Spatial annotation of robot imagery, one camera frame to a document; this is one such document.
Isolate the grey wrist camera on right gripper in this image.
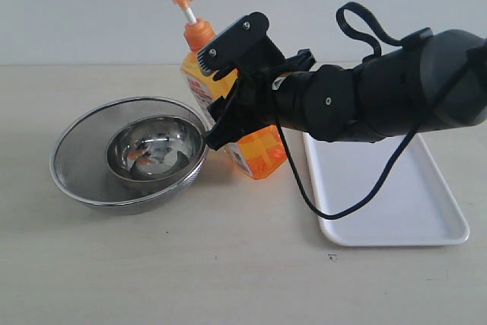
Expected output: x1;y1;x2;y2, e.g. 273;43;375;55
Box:
197;11;269;80

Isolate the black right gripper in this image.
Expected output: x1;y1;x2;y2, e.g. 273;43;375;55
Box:
205;49;316;151

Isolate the white rectangular plastic tray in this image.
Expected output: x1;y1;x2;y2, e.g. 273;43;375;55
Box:
303;134;469;247

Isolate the orange pump soap bottle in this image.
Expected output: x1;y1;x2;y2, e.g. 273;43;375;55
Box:
172;0;287;180

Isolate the small stainless steel bowl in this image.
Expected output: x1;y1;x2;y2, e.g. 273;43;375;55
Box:
105;115;205;194

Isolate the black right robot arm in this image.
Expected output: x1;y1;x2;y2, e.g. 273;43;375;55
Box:
205;30;486;150

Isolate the steel mesh colander basket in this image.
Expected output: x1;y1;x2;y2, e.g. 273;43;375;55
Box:
49;96;208;215

